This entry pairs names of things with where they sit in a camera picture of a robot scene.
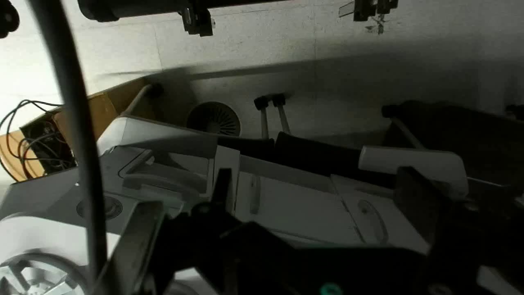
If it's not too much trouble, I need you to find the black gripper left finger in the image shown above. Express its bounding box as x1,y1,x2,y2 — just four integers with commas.
93,201,165,295

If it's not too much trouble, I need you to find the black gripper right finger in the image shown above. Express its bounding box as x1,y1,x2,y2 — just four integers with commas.
393,166,442,240

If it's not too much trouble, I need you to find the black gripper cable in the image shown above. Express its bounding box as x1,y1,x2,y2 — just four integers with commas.
28,0,110,280

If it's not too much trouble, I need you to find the white toy kitchen set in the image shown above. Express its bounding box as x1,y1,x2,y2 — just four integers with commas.
0,112,524,295

